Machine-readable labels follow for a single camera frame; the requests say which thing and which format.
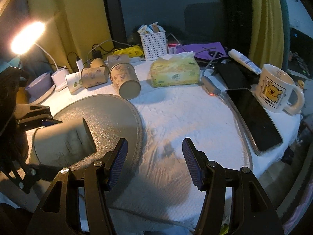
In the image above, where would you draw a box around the white paper cup lying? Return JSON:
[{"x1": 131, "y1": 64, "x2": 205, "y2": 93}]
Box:
[{"x1": 65, "y1": 72, "x2": 83, "y2": 94}]

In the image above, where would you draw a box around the black smartphone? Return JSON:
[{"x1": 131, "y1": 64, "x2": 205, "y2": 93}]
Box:
[{"x1": 225, "y1": 89, "x2": 283, "y2": 156}]

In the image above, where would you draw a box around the purple cloth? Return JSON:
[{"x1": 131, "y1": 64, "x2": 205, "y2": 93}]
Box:
[{"x1": 177, "y1": 42, "x2": 228, "y2": 61}]

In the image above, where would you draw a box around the yellow curtain right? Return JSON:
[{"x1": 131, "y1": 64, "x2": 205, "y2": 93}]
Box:
[{"x1": 249, "y1": 0, "x2": 284, "y2": 69}]

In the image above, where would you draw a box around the patterned brown cup lying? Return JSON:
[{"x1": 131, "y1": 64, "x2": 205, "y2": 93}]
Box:
[
  {"x1": 81, "y1": 66, "x2": 109, "y2": 88},
  {"x1": 110, "y1": 63, "x2": 141, "y2": 100}
]

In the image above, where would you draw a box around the white charger plug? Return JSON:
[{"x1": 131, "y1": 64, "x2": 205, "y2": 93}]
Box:
[{"x1": 76, "y1": 57, "x2": 84, "y2": 72}]

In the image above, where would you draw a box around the black wallet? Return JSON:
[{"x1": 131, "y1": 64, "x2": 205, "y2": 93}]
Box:
[{"x1": 214, "y1": 63, "x2": 256, "y2": 89}]

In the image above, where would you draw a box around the yellow snack bag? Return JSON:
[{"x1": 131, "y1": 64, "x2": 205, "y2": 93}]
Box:
[{"x1": 112, "y1": 45, "x2": 144, "y2": 58}]

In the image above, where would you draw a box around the purple bowl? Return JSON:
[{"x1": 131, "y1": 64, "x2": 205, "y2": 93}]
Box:
[{"x1": 25, "y1": 72, "x2": 53, "y2": 99}]

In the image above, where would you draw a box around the plain brown paper cup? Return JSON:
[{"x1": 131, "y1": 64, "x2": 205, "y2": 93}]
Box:
[{"x1": 32, "y1": 118, "x2": 96, "y2": 168}]

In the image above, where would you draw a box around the white plastic basket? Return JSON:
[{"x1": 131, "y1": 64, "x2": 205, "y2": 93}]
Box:
[{"x1": 137, "y1": 22, "x2": 168, "y2": 61}]

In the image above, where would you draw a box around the grey adapter with cable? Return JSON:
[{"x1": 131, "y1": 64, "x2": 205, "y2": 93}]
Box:
[{"x1": 201, "y1": 52, "x2": 221, "y2": 96}]

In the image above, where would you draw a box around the yellow tissue pack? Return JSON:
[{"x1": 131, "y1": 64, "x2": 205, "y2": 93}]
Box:
[{"x1": 150, "y1": 52, "x2": 200, "y2": 88}]

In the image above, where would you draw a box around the white tablecloth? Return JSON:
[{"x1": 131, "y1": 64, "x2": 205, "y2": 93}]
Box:
[{"x1": 24, "y1": 53, "x2": 301, "y2": 233}]

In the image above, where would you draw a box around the white tube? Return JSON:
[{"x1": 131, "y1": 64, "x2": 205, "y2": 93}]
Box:
[{"x1": 228, "y1": 49, "x2": 262, "y2": 75}]

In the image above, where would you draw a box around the patterned brown cup lying left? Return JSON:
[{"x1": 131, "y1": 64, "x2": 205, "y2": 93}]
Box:
[{"x1": 81, "y1": 66, "x2": 109, "y2": 88}]

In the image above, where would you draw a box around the white plate under bowl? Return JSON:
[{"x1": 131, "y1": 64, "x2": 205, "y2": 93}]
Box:
[{"x1": 28, "y1": 84, "x2": 56, "y2": 105}]

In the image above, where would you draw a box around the round grey placemat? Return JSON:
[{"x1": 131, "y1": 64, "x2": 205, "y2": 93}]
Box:
[{"x1": 54, "y1": 94, "x2": 143, "y2": 176}]

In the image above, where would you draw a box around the patterned brown cup rear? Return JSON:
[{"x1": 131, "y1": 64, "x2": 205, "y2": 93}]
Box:
[{"x1": 90, "y1": 58, "x2": 106, "y2": 68}]

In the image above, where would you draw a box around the yellow curtain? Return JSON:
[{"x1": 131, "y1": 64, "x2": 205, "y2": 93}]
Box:
[
  {"x1": 249, "y1": 0, "x2": 284, "y2": 69},
  {"x1": 28, "y1": 0, "x2": 113, "y2": 67}
]

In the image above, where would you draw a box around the yellow curtain left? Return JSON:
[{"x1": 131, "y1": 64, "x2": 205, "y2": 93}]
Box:
[{"x1": 28, "y1": 0, "x2": 113, "y2": 67}]

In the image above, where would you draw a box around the white bear mug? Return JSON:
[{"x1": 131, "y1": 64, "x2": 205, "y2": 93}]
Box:
[{"x1": 255, "y1": 64, "x2": 305, "y2": 116}]

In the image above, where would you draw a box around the patterned brown cup lying right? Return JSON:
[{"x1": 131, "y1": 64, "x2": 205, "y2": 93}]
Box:
[{"x1": 110, "y1": 63, "x2": 141, "y2": 100}]

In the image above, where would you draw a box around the white desk lamp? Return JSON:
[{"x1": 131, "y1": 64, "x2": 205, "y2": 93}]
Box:
[{"x1": 10, "y1": 21, "x2": 69, "y2": 92}]

